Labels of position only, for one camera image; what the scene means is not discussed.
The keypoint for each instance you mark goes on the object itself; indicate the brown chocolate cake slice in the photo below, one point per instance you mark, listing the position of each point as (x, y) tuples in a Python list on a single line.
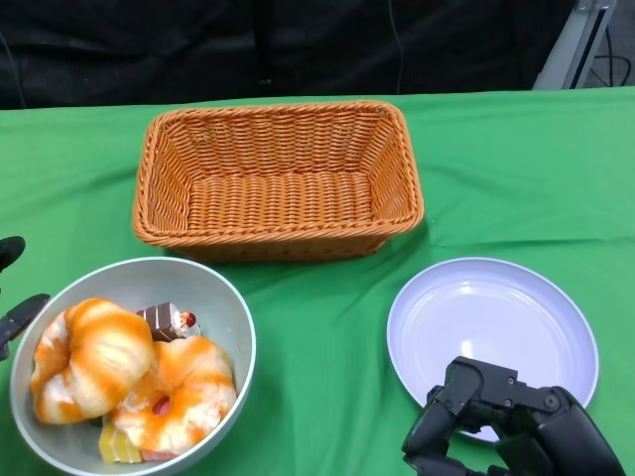
[(159, 320)]

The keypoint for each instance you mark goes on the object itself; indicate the yellow cake slice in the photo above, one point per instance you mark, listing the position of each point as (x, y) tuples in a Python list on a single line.
[(116, 446)]

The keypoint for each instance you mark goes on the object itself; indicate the orange wicker basket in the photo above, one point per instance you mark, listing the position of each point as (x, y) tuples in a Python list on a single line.
[(278, 198)]

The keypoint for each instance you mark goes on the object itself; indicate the lilac round plate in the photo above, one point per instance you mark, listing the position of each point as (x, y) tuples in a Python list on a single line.
[(496, 317)]

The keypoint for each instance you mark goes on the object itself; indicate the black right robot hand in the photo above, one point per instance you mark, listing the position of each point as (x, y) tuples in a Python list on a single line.
[(546, 436)]

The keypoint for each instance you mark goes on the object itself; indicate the black backdrop curtain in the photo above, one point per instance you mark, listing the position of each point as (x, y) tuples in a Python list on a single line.
[(149, 49)]

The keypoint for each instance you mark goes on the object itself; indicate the green tablecloth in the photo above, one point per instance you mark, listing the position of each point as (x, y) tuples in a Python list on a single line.
[(317, 347)]

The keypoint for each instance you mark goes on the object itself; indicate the grey metal stand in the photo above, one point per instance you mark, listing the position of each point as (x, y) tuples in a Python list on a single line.
[(570, 49)]

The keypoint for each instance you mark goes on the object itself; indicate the salmon pink cake slice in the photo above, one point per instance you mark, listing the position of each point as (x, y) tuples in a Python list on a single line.
[(159, 455)]

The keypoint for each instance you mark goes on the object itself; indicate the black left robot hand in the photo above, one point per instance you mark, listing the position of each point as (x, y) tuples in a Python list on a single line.
[(20, 317)]

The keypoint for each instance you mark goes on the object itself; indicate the grey-green bowl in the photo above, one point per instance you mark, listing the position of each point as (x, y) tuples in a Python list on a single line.
[(208, 297)]

